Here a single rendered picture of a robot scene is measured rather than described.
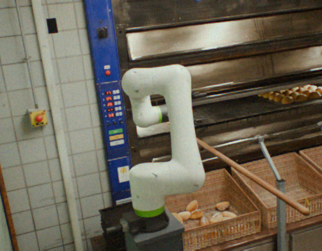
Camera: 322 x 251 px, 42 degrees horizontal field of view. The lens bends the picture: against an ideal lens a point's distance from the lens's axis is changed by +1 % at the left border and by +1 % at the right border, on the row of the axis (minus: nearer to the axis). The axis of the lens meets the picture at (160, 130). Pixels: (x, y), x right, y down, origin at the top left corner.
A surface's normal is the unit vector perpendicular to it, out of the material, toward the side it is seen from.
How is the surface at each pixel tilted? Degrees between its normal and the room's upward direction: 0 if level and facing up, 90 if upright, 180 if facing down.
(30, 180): 90
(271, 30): 70
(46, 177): 90
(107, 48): 90
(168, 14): 94
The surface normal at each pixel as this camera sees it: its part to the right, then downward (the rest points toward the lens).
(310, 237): 0.33, 0.25
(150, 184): 0.06, 0.26
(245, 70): 0.28, -0.09
